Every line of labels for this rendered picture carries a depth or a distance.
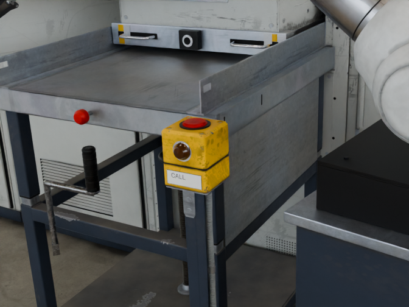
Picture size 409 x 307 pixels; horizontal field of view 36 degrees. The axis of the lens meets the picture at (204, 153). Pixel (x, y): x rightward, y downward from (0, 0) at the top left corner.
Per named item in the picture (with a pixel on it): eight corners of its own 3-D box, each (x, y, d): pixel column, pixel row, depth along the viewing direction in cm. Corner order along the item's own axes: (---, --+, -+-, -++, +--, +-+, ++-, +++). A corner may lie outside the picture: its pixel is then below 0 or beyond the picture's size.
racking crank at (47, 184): (48, 255, 154) (31, 140, 143) (57, 249, 157) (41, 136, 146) (103, 271, 146) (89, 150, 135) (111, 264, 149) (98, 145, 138)
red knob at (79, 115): (84, 127, 132) (82, 112, 131) (72, 125, 134) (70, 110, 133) (97, 120, 136) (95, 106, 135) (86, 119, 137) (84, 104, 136)
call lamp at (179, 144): (187, 165, 96) (186, 145, 95) (168, 162, 98) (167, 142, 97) (192, 162, 97) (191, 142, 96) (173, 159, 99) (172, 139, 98)
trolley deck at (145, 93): (217, 145, 122) (216, 115, 120) (-8, 108, 152) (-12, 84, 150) (334, 67, 176) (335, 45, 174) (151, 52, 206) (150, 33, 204)
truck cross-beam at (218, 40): (286, 57, 156) (286, 33, 154) (112, 43, 182) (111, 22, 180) (293, 53, 160) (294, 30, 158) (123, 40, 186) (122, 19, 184)
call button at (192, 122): (199, 136, 98) (199, 126, 97) (178, 133, 99) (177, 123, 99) (212, 128, 101) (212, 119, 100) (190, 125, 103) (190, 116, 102)
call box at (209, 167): (206, 197, 98) (203, 134, 94) (164, 187, 102) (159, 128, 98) (230, 178, 105) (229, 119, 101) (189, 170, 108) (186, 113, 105)
